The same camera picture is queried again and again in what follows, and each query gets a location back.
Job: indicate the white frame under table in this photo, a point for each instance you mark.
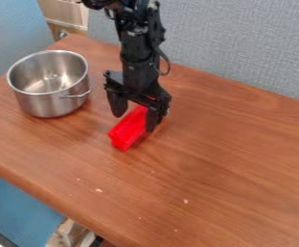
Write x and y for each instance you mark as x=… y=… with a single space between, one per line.
x=71 y=235

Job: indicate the beige wooden cabinet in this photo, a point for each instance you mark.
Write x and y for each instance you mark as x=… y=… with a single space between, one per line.
x=67 y=17

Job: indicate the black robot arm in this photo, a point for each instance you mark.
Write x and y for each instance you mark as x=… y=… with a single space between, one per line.
x=142 y=34

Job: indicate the stainless steel pot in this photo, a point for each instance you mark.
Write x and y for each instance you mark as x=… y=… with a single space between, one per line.
x=51 y=83

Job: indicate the red plastic block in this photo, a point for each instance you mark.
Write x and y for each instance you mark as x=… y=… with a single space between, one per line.
x=130 y=128

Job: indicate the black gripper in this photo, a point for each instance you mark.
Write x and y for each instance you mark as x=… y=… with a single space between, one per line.
x=137 y=84

